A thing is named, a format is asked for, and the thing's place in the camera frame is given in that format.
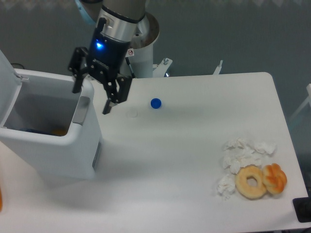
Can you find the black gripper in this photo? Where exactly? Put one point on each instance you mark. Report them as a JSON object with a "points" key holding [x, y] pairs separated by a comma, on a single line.
{"points": [[106, 54]]}

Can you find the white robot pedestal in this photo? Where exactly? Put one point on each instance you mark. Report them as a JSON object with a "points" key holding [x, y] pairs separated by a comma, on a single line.
{"points": [[139, 61]]}

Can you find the black device at table edge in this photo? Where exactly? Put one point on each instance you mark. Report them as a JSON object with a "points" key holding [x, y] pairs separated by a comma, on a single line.
{"points": [[302, 207]]}

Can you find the plain ring donut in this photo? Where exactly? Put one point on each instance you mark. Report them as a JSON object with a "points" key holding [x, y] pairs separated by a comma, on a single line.
{"points": [[249, 182]]}

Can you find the blue bottle cap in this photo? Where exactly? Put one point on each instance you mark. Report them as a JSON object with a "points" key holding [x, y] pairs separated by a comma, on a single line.
{"points": [[155, 103]]}

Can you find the large crumpled white tissue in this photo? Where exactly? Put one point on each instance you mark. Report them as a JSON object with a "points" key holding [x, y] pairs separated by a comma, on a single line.
{"points": [[241, 152]]}

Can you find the orange glazed bread roll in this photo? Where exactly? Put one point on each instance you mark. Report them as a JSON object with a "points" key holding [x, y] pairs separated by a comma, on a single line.
{"points": [[274, 178]]}

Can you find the orange object at left edge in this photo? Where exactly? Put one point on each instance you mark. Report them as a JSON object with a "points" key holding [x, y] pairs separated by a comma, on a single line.
{"points": [[1, 200]]}

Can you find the small crumpled white tissue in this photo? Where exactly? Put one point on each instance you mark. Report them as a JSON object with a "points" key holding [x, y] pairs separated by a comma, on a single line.
{"points": [[226, 186]]}

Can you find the white trash can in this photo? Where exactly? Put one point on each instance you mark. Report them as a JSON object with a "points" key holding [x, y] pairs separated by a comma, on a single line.
{"points": [[48, 126]]}

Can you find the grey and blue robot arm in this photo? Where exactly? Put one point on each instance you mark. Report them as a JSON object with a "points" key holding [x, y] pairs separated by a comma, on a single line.
{"points": [[116, 23]]}

